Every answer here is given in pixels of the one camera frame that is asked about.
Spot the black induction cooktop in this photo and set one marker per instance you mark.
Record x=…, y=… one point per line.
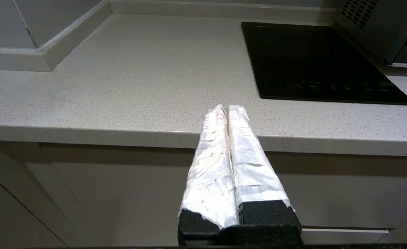
x=310, y=58

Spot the large beige cabinet drawer front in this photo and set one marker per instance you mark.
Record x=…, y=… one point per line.
x=120, y=186

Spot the small beige cabinet drawer front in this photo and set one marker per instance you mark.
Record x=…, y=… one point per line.
x=345, y=236

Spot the beige corner cabinet panel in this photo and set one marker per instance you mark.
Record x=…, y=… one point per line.
x=23, y=193

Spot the silver microwave oven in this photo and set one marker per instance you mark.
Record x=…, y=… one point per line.
x=373, y=24

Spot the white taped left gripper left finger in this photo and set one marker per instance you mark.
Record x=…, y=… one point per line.
x=210, y=173

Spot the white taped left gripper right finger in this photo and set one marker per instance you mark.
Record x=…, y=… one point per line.
x=252, y=169

